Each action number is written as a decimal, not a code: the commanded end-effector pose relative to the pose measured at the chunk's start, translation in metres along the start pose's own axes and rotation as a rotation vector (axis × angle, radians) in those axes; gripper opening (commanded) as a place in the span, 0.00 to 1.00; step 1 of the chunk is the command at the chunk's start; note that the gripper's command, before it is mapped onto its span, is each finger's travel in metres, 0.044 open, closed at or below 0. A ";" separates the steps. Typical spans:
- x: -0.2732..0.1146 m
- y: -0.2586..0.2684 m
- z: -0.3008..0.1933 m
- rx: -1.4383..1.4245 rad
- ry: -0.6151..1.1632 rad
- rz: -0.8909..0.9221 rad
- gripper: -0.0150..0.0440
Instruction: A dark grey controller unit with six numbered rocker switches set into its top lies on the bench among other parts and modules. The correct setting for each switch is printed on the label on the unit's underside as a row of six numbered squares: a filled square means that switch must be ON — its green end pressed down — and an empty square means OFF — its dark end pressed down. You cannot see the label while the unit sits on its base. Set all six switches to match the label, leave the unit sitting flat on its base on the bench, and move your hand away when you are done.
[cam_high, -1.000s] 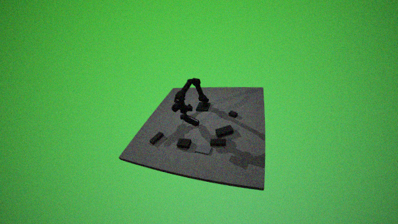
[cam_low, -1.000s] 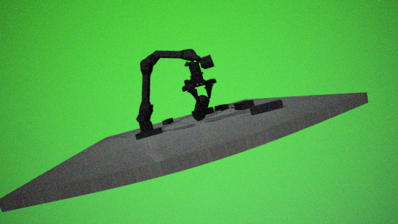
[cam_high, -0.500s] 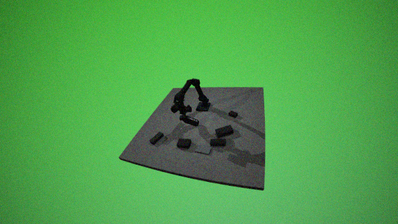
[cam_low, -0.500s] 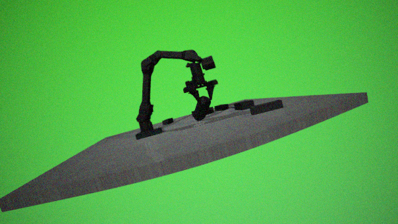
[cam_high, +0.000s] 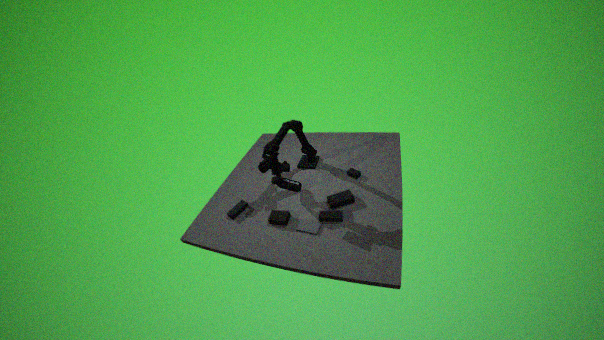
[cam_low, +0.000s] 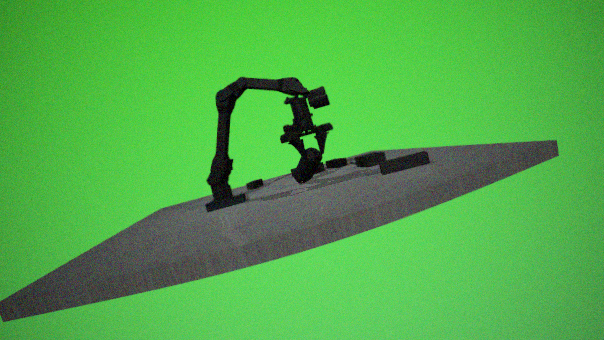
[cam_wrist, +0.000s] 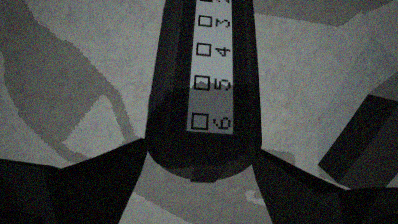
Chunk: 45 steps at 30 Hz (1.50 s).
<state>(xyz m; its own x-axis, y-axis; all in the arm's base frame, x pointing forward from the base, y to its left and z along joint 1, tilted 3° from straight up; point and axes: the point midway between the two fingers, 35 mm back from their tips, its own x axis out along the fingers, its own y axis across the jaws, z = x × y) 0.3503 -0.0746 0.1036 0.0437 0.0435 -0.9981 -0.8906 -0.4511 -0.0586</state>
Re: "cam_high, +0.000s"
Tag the dark grey controller unit with green rocker switches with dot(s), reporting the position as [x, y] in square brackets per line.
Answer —
[290, 185]

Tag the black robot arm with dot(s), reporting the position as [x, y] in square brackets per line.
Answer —
[272, 147]

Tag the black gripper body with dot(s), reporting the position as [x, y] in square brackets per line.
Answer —
[276, 171]

